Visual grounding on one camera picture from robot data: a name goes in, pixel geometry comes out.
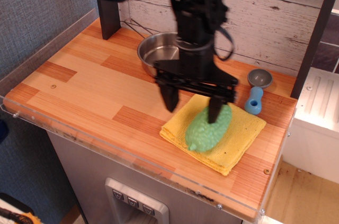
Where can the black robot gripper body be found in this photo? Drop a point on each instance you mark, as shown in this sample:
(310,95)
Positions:
(195,71)

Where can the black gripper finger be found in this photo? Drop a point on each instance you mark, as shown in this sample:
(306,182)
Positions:
(214,108)
(170,95)

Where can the green bumpy toy gourd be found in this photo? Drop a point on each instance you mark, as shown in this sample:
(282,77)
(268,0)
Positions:
(201,135)

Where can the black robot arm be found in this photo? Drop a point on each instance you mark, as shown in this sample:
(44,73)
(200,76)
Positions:
(198,20)

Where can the stainless steel pan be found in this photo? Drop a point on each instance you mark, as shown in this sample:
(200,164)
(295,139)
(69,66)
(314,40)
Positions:
(159,46)

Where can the folded yellow cloth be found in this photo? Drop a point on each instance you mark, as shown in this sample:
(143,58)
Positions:
(243,130)

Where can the blue grey toy scoop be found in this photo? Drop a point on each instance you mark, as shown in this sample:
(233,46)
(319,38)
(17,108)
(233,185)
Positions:
(259,79)

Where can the white toy sink unit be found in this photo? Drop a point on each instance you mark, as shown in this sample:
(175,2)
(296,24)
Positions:
(312,141)

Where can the grey toy fridge cabinet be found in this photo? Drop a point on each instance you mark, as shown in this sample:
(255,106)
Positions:
(87,170)

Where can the silver dispenser button panel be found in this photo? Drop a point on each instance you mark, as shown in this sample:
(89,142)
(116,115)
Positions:
(131,206)

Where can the orange black object bottom left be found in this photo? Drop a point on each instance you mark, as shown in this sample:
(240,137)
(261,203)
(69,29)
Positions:
(19,218)

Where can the dark left frame post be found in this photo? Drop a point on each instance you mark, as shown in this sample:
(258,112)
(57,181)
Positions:
(109,18)

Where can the dark frame post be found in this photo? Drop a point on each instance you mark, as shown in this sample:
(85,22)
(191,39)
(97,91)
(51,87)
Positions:
(109,18)
(315,39)

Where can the dark right frame post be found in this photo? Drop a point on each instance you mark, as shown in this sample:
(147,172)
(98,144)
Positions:
(315,39)

